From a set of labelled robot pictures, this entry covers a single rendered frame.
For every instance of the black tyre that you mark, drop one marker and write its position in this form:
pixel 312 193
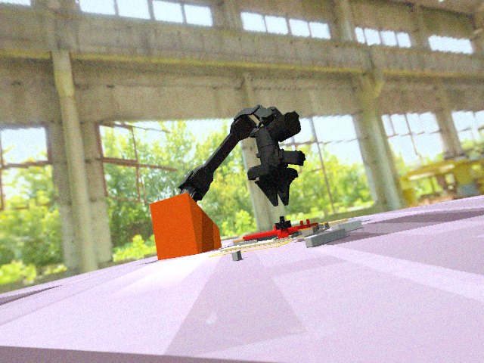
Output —
pixel 283 225

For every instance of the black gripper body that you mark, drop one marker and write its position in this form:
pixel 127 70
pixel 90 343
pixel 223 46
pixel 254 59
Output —
pixel 267 168

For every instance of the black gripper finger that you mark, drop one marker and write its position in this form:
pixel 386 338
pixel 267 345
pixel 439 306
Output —
pixel 283 188
pixel 269 188

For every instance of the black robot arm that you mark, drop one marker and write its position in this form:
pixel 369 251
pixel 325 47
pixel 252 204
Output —
pixel 277 128

